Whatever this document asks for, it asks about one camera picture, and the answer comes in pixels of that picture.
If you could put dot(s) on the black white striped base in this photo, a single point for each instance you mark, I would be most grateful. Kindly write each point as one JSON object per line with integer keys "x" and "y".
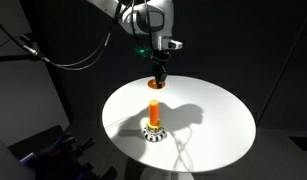
{"x": 157, "y": 136}

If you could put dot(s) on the black purple camera rig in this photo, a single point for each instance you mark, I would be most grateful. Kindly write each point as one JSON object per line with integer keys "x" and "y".
{"x": 59, "y": 161}

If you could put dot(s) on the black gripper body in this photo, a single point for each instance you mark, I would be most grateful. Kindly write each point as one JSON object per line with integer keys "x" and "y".
{"x": 165, "y": 45}

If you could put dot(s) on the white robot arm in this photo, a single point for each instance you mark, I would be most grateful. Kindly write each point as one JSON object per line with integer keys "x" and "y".
{"x": 154, "y": 18}

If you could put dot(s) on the orange cylinder block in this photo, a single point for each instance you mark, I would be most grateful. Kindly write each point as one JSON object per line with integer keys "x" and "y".
{"x": 154, "y": 113}

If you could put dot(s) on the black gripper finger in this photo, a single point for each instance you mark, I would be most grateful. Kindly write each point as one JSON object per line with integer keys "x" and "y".
{"x": 157, "y": 84}
{"x": 162, "y": 80}

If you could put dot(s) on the round white table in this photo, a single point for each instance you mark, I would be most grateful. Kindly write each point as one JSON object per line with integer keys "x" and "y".
{"x": 207, "y": 127}

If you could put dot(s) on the round orange disc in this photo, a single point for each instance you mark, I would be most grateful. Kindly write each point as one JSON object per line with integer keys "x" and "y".
{"x": 153, "y": 85}

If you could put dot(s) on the white table pedestal base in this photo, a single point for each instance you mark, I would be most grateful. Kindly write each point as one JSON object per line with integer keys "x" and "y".
{"x": 156, "y": 174}

